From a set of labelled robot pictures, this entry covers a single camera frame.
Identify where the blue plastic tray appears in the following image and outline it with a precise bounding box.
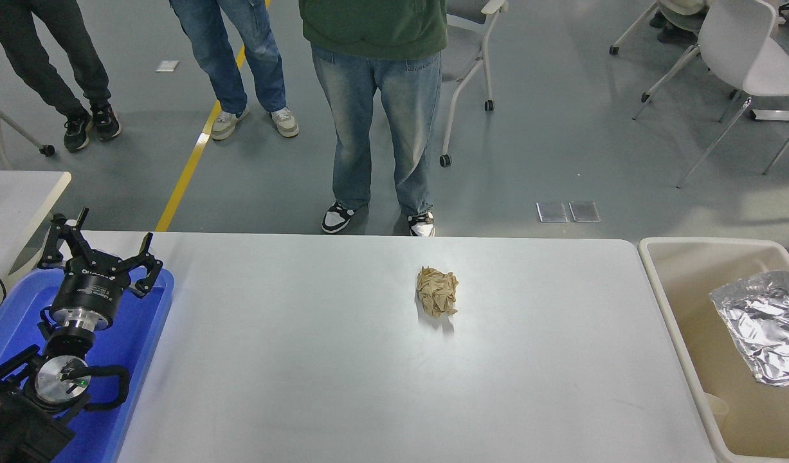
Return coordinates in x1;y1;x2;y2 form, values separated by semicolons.
0;267;175;463

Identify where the large pale plastic bin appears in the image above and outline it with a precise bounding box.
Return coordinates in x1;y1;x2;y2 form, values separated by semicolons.
637;237;789;463

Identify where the silver foil tray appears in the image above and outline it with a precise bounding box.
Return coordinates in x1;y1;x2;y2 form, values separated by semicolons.
709;270;789;388

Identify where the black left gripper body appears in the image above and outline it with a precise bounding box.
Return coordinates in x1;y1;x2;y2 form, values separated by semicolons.
50;259;131;316

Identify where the grey-legged caster chair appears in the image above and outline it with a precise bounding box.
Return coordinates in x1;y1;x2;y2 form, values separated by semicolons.
0;77;55;171

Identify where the tan paper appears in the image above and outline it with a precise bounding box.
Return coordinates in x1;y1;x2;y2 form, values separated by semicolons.
415;266;460;319

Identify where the white shell chair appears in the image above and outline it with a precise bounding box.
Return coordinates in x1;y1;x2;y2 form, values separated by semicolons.
632;0;789;188

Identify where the white-legged caster chair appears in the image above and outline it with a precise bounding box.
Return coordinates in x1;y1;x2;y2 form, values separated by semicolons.
608;0;710;104

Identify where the white paper cup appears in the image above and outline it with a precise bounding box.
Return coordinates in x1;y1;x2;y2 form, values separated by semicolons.
703;392;730;425

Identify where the white side table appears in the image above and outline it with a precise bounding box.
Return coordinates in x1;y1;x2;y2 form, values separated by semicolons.
0;170;72;290

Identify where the grey chair with casters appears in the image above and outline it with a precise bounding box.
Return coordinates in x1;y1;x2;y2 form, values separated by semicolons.
438;0;509;168

